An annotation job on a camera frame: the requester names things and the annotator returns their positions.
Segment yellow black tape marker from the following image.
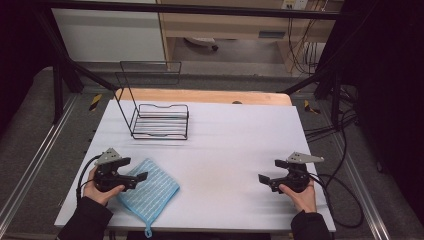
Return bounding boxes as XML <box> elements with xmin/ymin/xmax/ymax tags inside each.
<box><xmin>88</xmin><ymin>93</ymin><xmax>103</xmax><ymax>113</ymax></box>
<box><xmin>303</xmin><ymin>99</ymin><xmax>321</xmax><ymax>115</ymax></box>

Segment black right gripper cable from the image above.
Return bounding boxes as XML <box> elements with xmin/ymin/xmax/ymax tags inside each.
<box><xmin>307</xmin><ymin>171</ymin><xmax>365</xmax><ymax>230</ymax></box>

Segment hanging cables bundle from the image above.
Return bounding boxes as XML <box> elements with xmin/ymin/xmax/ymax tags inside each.
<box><xmin>286</xmin><ymin>16</ymin><xmax>322</xmax><ymax>76</ymax></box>

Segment person's left hand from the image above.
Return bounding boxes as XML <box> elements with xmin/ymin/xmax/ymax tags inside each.
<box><xmin>82</xmin><ymin>166</ymin><xmax>126</xmax><ymax>207</ymax></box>

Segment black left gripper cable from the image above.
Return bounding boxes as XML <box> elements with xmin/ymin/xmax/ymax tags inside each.
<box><xmin>75</xmin><ymin>154</ymin><xmax>102</xmax><ymax>205</ymax></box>

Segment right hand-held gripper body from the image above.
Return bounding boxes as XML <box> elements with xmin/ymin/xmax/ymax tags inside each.
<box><xmin>270</xmin><ymin>151</ymin><xmax>325</xmax><ymax>195</ymax></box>

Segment aluminium rail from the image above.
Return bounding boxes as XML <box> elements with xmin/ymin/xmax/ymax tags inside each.
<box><xmin>0</xmin><ymin>94</ymin><xmax>82</xmax><ymax>232</ymax></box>
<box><xmin>332</xmin><ymin>133</ymin><xmax>392</xmax><ymax>240</ymax></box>

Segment light wooden desk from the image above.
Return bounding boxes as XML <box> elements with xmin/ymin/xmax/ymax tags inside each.
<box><xmin>155</xmin><ymin>0</ymin><xmax>345</xmax><ymax>74</ymax></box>

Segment white chair base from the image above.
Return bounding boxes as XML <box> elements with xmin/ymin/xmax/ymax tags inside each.
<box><xmin>183</xmin><ymin>36</ymin><xmax>220</xmax><ymax>52</ymax></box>

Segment blue striped cloth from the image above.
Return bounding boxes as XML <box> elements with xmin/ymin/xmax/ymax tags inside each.
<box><xmin>116</xmin><ymin>157</ymin><xmax>181</xmax><ymax>239</ymax></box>

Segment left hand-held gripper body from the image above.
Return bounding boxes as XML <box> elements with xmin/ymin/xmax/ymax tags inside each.
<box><xmin>93</xmin><ymin>147</ymin><xmax>139</xmax><ymax>193</ymax></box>

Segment wooden table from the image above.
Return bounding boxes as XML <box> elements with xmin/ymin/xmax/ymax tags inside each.
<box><xmin>114</xmin><ymin>87</ymin><xmax>294</xmax><ymax>107</ymax></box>

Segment black metal frame bar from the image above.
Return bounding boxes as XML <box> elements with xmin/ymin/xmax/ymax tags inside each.
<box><xmin>43</xmin><ymin>0</ymin><xmax>345</xmax><ymax>21</ymax></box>

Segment black wire rack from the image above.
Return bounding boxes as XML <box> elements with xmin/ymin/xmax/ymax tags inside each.
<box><xmin>114</xmin><ymin>60</ymin><xmax>191</xmax><ymax>141</ymax></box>

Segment person's right hand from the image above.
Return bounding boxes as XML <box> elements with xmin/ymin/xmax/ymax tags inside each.
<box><xmin>278</xmin><ymin>179</ymin><xmax>318</xmax><ymax>214</ymax></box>

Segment white cabinet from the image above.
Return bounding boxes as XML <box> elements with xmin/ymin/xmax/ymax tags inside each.
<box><xmin>51</xmin><ymin>7</ymin><xmax>167</xmax><ymax>63</ymax></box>

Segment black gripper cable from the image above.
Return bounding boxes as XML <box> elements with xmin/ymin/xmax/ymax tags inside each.
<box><xmin>307</xmin><ymin>171</ymin><xmax>365</xmax><ymax>230</ymax></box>
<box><xmin>75</xmin><ymin>154</ymin><xmax>102</xmax><ymax>205</ymax></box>

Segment white power strip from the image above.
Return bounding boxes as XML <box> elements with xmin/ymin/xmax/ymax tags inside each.
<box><xmin>281</xmin><ymin>0</ymin><xmax>310</xmax><ymax>11</ymax></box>

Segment dark curtain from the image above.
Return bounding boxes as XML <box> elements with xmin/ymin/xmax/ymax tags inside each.
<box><xmin>328</xmin><ymin>0</ymin><xmax>424</xmax><ymax>219</ymax></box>
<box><xmin>0</xmin><ymin>0</ymin><xmax>56</xmax><ymax>138</ymax></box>

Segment black floor cables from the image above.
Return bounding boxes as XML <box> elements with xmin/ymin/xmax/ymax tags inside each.
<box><xmin>304</xmin><ymin>84</ymin><xmax>360</xmax><ymax>143</ymax></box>

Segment black metal frame stand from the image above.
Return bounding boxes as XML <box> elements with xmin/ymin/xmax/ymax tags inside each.
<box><xmin>33</xmin><ymin>6</ymin><xmax>120</xmax><ymax>125</ymax></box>
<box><xmin>281</xmin><ymin>19</ymin><xmax>361</xmax><ymax>131</ymax></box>

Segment white table sheet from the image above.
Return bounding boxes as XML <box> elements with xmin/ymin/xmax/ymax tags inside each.
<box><xmin>54</xmin><ymin>99</ymin><xmax>337</xmax><ymax>234</ymax></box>

